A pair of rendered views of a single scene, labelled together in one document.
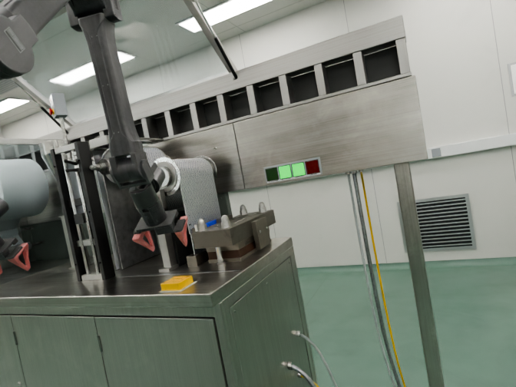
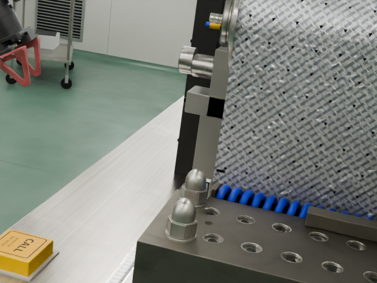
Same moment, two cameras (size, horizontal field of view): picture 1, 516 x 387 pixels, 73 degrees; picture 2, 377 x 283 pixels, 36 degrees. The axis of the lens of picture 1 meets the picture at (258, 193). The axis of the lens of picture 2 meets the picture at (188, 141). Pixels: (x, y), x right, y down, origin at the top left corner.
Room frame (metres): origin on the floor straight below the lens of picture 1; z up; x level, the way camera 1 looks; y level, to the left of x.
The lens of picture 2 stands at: (1.10, -0.43, 1.33)
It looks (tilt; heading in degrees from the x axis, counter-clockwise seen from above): 18 degrees down; 77
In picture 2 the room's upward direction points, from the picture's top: 8 degrees clockwise
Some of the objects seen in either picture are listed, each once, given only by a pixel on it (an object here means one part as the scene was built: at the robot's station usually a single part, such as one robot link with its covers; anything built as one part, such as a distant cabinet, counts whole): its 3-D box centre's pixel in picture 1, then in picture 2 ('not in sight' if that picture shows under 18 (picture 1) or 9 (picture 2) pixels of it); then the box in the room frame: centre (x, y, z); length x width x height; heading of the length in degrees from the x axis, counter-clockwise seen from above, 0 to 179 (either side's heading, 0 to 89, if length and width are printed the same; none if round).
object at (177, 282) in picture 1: (176, 282); (18, 251); (1.06, 0.29, 0.91); 0.07 x 0.07 x 0.02; 64
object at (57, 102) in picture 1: (56, 106); not in sight; (1.61, 0.82, 1.66); 0.07 x 0.07 x 0.10; 39
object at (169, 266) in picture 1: (160, 230); (201, 144); (1.32, 0.38, 1.05); 0.06 x 0.05 x 0.31; 154
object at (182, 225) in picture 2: (225, 221); (183, 217); (1.24, 0.13, 1.05); 0.04 x 0.04 x 0.04
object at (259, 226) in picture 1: (261, 233); not in sight; (1.38, 0.01, 0.96); 0.10 x 0.03 x 0.11; 154
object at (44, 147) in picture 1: (56, 148); not in sight; (1.75, 0.94, 1.50); 0.14 x 0.14 x 0.06
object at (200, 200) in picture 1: (202, 205); (308, 146); (1.42, 0.23, 1.11); 0.23 x 0.01 x 0.18; 154
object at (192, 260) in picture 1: (212, 251); not in sight; (1.42, 0.23, 0.92); 0.28 x 0.04 x 0.04; 154
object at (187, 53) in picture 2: not in sight; (188, 60); (1.28, 0.40, 1.18); 0.04 x 0.02 x 0.04; 64
